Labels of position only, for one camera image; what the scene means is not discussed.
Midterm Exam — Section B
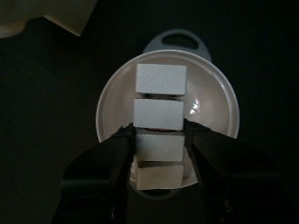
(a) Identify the pale cream cloth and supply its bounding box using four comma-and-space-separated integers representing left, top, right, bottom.
0, 0, 99, 39

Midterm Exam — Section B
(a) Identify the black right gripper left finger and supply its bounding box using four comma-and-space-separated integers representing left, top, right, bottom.
51, 122, 136, 224

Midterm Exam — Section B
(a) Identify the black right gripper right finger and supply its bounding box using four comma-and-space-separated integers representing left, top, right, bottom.
182, 117, 299, 224

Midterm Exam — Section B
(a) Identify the white oval bowl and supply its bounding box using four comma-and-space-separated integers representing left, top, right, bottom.
95, 28, 240, 201

